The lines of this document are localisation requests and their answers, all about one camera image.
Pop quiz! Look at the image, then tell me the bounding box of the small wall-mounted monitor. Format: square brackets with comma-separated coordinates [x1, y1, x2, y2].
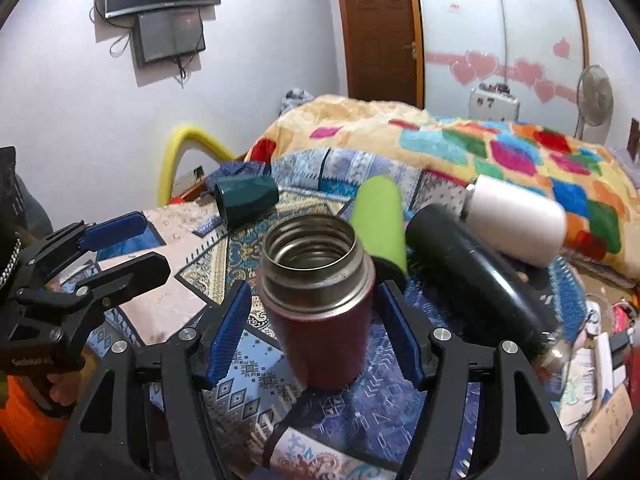
[132, 7, 207, 66]

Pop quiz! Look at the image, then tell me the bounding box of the white cable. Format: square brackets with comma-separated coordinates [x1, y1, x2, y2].
[90, 2, 136, 58]

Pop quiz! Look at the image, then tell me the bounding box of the dark green cup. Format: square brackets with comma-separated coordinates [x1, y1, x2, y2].
[213, 172, 280, 229]

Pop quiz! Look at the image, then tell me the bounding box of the person's left hand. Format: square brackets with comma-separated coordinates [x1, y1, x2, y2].
[47, 357, 98, 413]

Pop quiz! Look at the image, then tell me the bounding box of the green bottle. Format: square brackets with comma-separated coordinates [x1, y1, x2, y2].
[348, 176, 409, 275]

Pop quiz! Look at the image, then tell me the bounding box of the yellow foam tube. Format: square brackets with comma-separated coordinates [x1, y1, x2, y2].
[157, 122, 237, 207]

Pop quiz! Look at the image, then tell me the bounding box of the white thermos bottle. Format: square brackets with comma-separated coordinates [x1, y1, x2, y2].
[460, 175, 569, 269]

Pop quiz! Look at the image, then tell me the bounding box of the black thermos bottle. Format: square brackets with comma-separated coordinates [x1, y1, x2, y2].
[405, 204, 572, 372]

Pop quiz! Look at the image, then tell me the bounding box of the blue patterned blanket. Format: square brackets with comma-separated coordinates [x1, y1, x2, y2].
[84, 147, 590, 480]

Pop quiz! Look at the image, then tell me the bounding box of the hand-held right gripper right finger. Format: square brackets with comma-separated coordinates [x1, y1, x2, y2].
[376, 280, 577, 480]

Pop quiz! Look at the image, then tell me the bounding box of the white box appliance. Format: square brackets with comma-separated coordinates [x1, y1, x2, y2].
[468, 82, 521, 122]

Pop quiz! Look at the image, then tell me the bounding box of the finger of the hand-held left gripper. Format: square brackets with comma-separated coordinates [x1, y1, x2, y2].
[22, 211, 149, 281]
[57, 252, 172, 361]

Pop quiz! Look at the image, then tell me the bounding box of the black cable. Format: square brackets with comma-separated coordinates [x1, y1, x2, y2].
[172, 55, 193, 88]

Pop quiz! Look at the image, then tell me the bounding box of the colourful patchwork blanket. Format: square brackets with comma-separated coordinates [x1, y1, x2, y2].
[247, 94, 640, 282]

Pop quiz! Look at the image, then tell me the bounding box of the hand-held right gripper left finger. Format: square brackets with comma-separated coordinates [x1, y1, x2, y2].
[51, 282, 253, 480]

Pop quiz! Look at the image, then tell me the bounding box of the person's left forearm orange sleeve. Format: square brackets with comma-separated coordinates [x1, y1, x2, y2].
[0, 374, 68, 478]

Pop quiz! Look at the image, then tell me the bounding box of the black strap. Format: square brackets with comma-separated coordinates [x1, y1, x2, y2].
[262, 389, 322, 469]

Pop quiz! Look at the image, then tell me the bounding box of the white standing fan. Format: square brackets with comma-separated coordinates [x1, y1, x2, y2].
[573, 64, 615, 142]

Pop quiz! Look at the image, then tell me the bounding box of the brown wooden door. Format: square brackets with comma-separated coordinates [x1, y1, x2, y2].
[334, 0, 427, 109]

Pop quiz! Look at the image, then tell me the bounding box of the white wardrobe with pink hearts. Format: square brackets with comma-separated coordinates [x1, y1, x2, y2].
[414, 0, 610, 147]

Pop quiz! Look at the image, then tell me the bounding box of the cardboard box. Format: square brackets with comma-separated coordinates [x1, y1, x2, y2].
[570, 385, 636, 478]

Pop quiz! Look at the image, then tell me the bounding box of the red steel thermos cup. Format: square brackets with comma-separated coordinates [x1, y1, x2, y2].
[257, 213, 377, 391]

